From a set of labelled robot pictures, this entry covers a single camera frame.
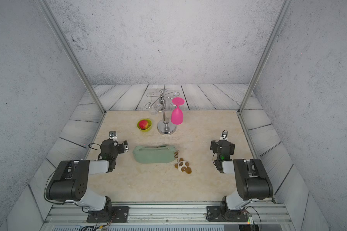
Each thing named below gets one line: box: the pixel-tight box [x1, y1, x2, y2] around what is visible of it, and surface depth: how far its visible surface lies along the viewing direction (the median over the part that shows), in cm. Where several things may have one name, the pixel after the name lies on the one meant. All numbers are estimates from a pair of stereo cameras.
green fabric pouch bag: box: [132, 144, 176, 164], surface depth 90 cm
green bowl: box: [136, 118, 153, 133], surface depth 109 cm
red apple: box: [138, 119, 149, 130], surface depth 107 cm
